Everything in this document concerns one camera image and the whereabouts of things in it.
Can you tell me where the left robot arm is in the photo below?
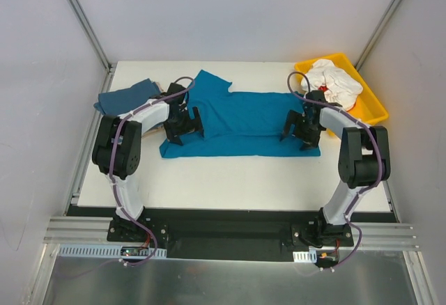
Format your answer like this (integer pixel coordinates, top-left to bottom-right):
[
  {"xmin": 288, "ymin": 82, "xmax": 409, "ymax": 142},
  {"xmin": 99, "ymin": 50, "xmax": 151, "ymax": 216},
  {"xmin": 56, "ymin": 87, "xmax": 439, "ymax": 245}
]
[{"xmin": 92, "ymin": 77, "xmax": 204, "ymax": 248}]

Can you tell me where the right white cable duct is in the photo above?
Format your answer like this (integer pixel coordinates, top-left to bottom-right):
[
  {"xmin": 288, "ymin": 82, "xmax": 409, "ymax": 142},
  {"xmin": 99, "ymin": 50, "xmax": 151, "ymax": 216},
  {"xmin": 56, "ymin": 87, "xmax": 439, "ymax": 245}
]
[{"xmin": 293, "ymin": 250, "xmax": 317, "ymax": 264}]

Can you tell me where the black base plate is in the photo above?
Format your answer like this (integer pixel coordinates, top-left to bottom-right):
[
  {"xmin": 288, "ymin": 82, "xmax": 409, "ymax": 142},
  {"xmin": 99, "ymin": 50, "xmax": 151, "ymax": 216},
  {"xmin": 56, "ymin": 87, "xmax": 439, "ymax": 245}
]
[{"xmin": 68, "ymin": 206, "xmax": 397, "ymax": 262}]

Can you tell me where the right aluminium frame post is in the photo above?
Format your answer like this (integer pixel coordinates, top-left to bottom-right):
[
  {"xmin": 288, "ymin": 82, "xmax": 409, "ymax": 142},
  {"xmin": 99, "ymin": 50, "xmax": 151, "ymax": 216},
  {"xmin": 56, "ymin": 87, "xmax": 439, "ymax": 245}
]
[{"xmin": 354, "ymin": 0, "xmax": 404, "ymax": 71}]

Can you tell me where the white t-shirt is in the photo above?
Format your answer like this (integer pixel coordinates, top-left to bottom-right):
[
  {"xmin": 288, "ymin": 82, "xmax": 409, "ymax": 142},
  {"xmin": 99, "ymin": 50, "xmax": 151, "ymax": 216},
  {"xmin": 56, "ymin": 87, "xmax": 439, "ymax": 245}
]
[{"xmin": 305, "ymin": 59, "xmax": 363, "ymax": 97}]

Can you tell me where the orange garment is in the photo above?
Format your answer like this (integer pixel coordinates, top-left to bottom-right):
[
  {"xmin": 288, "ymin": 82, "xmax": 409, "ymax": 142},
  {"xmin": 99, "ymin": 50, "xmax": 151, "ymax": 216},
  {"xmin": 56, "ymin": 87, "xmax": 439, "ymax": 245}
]
[{"xmin": 318, "ymin": 86, "xmax": 357, "ymax": 111}]

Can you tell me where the yellow plastic bin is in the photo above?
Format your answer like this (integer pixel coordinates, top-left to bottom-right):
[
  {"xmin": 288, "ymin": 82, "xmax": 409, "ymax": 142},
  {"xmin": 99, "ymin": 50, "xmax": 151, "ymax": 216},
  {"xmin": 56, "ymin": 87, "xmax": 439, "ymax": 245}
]
[{"xmin": 294, "ymin": 53, "xmax": 389, "ymax": 126}]

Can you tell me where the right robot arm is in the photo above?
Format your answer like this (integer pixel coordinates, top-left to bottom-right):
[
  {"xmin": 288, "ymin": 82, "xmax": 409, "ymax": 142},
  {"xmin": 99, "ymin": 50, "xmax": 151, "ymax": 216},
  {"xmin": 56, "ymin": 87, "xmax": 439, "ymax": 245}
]
[{"xmin": 280, "ymin": 91, "xmax": 391, "ymax": 248}]

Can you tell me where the folded dark blue t-shirt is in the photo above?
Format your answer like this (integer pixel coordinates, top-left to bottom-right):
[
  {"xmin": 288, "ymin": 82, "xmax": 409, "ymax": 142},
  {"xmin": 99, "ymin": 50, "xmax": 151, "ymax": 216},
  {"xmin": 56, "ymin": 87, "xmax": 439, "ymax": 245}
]
[{"xmin": 93, "ymin": 79, "xmax": 162, "ymax": 116}]

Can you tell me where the white cable duct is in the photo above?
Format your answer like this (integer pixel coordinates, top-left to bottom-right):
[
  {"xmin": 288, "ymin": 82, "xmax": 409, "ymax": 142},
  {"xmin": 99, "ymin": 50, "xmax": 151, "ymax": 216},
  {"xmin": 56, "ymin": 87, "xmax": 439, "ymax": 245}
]
[
  {"xmin": 293, "ymin": 250, "xmax": 317, "ymax": 264},
  {"xmin": 59, "ymin": 244, "xmax": 167, "ymax": 260}
]

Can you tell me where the teal t-shirt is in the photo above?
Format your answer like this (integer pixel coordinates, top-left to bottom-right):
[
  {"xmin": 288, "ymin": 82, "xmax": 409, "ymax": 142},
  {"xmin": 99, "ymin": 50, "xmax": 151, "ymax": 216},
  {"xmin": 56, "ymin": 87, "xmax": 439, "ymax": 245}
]
[{"xmin": 160, "ymin": 70, "xmax": 321, "ymax": 159}]

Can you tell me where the left white cable duct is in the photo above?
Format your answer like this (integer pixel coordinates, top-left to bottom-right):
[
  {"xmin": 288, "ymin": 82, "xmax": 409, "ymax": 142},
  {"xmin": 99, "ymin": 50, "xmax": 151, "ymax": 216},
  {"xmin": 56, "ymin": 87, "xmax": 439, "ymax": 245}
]
[{"xmin": 59, "ymin": 244, "xmax": 167, "ymax": 260}]

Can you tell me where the aluminium frame post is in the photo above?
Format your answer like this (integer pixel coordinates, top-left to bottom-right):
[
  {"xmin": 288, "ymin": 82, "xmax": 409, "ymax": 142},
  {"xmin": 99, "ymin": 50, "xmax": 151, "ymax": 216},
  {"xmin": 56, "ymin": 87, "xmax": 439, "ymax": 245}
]
[
  {"xmin": 67, "ymin": 0, "xmax": 112, "ymax": 72},
  {"xmin": 354, "ymin": 0, "xmax": 404, "ymax": 71}
]

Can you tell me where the left aluminium frame post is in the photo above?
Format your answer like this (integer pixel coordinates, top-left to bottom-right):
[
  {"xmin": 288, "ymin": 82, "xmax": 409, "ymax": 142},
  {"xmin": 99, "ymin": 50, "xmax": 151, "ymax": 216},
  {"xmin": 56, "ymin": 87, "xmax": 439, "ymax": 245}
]
[{"xmin": 67, "ymin": 0, "xmax": 112, "ymax": 72}]

